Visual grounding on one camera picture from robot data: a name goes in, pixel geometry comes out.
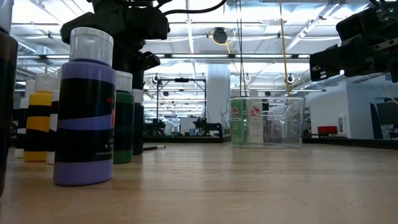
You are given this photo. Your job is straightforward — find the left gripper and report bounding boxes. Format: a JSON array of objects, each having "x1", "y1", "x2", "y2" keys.
[{"x1": 60, "y1": 7, "x2": 170, "y2": 90}]

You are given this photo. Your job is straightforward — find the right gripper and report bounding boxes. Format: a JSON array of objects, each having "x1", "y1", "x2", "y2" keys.
[{"x1": 310, "y1": 34, "x2": 398, "y2": 82}]

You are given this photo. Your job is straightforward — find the small black paint bottle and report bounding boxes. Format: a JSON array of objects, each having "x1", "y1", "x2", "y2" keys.
[{"x1": 131, "y1": 88, "x2": 145, "y2": 156}]

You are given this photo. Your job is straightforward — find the small dark green paint bottle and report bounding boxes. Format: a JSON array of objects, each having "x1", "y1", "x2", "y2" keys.
[{"x1": 112, "y1": 70, "x2": 135, "y2": 165}]

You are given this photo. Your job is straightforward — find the clear plastic bin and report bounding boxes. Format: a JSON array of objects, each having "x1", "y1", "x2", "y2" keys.
[{"x1": 221, "y1": 96, "x2": 305, "y2": 149}]

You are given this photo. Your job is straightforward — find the thin black paintbrush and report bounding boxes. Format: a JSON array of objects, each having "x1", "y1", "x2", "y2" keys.
[{"x1": 142, "y1": 144, "x2": 167, "y2": 152}]

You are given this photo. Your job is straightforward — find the large white paint bottle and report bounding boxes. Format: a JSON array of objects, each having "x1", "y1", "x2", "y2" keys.
[{"x1": 245, "y1": 98, "x2": 266, "y2": 146}]

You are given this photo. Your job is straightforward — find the small purple paint bottle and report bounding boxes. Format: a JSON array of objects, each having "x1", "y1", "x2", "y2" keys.
[{"x1": 52, "y1": 27, "x2": 118, "y2": 187}]

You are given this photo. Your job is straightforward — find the small white paint bottle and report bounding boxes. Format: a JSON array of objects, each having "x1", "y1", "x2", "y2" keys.
[
  {"x1": 45, "y1": 68, "x2": 63, "y2": 165},
  {"x1": 14, "y1": 80, "x2": 35, "y2": 159}
]

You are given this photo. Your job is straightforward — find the small yellow paint bottle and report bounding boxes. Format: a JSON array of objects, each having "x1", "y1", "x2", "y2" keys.
[{"x1": 23, "y1": 73, "x2": 59, "y2": 163}]

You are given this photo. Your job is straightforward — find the small brown paint bottle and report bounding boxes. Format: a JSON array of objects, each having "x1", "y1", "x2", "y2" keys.
[{"x1": 0, "y1": 0, "x2": 19, "y2": 200}]

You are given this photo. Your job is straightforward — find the long ceiling light bar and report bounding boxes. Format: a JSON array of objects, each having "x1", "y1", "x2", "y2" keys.
[{"x1": 17, "y1": 53, "x2": 312, "y2": 60}]

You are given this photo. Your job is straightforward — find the red padded stool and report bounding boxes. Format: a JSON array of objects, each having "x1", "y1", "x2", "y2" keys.
[{"x1": 317, "y1": 125, "x2": 339, "y2": 135}]

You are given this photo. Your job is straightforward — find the black background furniture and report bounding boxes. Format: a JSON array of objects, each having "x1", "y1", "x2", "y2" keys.
[{"x1": 369, "y1": 101, "x2": 398, "y2": 140}]

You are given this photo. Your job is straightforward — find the white building column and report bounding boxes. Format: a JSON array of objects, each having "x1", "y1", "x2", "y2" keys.
[{"x1": 206, "y1": 63, "x2": 231, "y2": 138}]

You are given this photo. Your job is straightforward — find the background robot arms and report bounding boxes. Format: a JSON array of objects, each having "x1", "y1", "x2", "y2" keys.
[{"x1": 192, "y1": 117, "x2": 223, "y2": 138}]

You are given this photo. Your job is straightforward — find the long yellow cable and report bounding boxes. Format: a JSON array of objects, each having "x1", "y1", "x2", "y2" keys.
[{"x1": 277, "y1": 0, "x2": 295, "y2": 98}]

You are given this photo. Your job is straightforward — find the black background station frame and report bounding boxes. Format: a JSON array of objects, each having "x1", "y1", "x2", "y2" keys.
[{"x1": 156, "y1": 77, "x2": 208, "y2": 138}]

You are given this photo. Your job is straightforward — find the black ceiling cable reel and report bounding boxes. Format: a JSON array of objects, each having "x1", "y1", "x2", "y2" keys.
[{"x1": 212, "y1": 27, "x2": 229, "y2": 45}]

